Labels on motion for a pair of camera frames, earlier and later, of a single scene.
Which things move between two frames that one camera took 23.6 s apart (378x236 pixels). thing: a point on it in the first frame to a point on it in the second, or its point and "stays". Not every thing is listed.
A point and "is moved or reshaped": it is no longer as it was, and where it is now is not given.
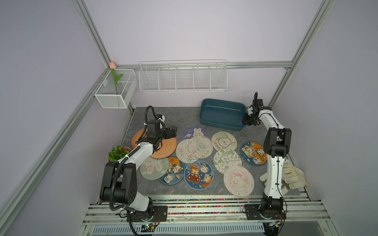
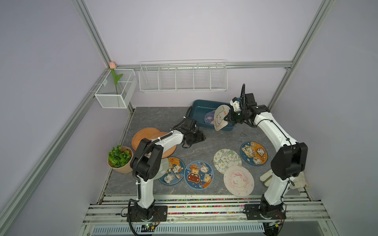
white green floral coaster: [226, 158] stays
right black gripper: [246, 121] to [231, 116]
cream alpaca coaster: [224, 140] to [221, 111]
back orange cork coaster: [137, 135] stays
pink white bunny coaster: [238, 181] stays
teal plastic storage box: [222, 114] is moved or reshaped
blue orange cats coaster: [253, 153] stays
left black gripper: [173, 132] to [200, 137]
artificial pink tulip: [112, 66] stays
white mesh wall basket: [111, 95] stays
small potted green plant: [116, 153] stays
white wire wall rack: [183, 75] stays
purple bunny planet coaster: [193, 132] is moved or reshaped
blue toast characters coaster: [198, 175] stays
